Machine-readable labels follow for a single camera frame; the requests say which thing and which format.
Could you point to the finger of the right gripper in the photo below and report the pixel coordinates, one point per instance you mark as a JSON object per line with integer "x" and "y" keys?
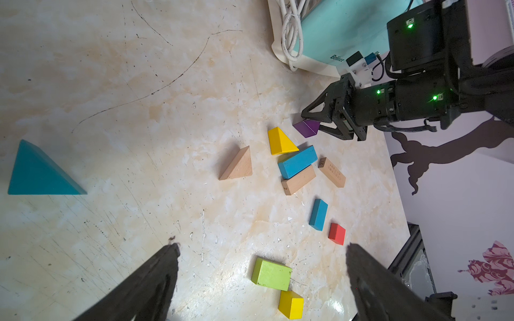
{"x": 340, "y": 131}
{"x": 324, "y": 107}

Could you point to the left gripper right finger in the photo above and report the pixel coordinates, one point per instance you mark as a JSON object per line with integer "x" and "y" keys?
{"x": 380, "y": 295}

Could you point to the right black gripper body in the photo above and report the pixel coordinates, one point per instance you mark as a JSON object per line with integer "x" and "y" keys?
{"x": 358, "y": 109}

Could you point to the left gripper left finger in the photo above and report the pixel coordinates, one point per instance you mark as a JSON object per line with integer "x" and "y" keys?
{"x": 145, "y": 295}

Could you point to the purple triangle block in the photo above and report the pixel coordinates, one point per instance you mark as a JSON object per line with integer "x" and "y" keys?
{"x": 307, "y": 127}

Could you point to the printed wood rectangle block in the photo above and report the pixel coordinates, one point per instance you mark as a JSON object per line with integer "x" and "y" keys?
{"x": 332, "y": 172}

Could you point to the long teal rectangle block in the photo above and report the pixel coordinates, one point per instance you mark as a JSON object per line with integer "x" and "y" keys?
{"x": 297, "y": 163}

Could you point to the yellow triangle block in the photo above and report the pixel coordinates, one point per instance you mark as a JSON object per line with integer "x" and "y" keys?
{"x": 280, "y": 143}

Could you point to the plain wood rectangle block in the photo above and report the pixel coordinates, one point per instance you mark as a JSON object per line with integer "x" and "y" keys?
{"x": 297, "y": 182}

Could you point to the red cube block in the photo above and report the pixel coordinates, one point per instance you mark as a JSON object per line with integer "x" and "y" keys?
{"x": 337, "y": 234}

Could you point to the small teal block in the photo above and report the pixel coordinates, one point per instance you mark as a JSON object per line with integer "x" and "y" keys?
{"x": 318, "y": 215}

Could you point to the green rectangle block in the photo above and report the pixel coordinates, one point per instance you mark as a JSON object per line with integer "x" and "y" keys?
{"x": 271, "y": 275}

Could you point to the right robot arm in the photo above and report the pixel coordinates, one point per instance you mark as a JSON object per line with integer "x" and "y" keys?
{"x": 431, "y": 78}

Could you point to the mint green toaster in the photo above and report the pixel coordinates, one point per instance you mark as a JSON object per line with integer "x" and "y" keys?
{"x": 320, "y": 35}

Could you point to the small yellow cube block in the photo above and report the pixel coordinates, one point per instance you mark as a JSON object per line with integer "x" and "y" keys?
{"x": 291, "y": 305}

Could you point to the natural wood triangle block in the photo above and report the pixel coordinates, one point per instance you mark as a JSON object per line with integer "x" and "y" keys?
{"x": 240, "y": 166}

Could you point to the teal triangle block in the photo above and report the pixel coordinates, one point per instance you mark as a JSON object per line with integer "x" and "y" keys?
{"x": 34, "y": 173}

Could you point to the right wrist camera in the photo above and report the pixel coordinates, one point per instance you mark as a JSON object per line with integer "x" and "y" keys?
{"x": 364, "y": 70}

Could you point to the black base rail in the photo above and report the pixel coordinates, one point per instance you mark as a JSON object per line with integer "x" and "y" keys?
{"x": 411, "y": 265}

